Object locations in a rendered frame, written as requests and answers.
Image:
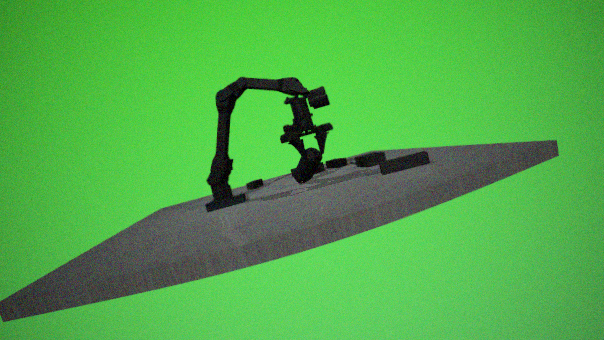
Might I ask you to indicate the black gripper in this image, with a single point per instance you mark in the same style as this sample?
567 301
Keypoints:
304 122

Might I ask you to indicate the dark grey controller unit with green rocker switches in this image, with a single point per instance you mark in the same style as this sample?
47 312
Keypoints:
306 168

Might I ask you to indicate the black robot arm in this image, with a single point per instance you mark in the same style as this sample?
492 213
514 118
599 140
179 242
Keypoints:
225 101

